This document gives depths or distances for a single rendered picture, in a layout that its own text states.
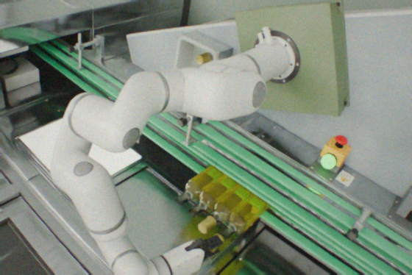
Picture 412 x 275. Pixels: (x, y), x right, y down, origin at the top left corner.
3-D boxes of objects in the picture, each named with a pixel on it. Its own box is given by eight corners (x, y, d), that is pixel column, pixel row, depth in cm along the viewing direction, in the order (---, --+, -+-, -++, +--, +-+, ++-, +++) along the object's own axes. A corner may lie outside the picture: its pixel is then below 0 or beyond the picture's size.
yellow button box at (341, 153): (326, 151, 113) (316, 162, 108) (334, 133, 109) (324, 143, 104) (344, 162, 110) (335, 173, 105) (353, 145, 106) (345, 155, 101)
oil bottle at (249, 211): (262, 193, 121) (222, 227, 107) (266, 181, 117) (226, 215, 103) (275, 201, 118) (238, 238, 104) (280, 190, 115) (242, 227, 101)
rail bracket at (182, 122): (197, 133, 129) (173, 147, 121) (205, 92, 119) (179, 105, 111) (204, 137, 128) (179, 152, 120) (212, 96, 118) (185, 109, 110)
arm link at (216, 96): (141, 65, 71) (202, 77, 62) (217, 61, 89) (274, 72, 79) (139, 111, 74) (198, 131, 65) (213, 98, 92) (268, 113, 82)
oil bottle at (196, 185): (222, 165, 128) (180, 195, 114) (225, 154, 125) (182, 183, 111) (235, 174, 126) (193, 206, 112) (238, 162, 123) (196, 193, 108)
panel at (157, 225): (83, 112, 160) (15, 142, 137) (82, 106, 158) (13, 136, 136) (243, 235, 120) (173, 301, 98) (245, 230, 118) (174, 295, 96)
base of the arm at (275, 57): (249, 31, 104) (215, 42, 94) (285, 20, 95) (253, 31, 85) (265, 81, 108) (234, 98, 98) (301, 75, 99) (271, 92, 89)
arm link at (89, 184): (160, 189, 75) (117, 162, 83) (136, 101, 62) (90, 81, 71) (99, 238, 65) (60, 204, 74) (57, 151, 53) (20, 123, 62)
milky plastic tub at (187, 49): (186, 82, 142) (171, 89, 136) (194, 29, 128) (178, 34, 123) (221, 102, 134) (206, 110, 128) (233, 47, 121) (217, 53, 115)
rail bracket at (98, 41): (108, 56, 165) (66, 70, 150) (109, 23, 155) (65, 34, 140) (114, 60, 163) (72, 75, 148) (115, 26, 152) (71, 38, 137)
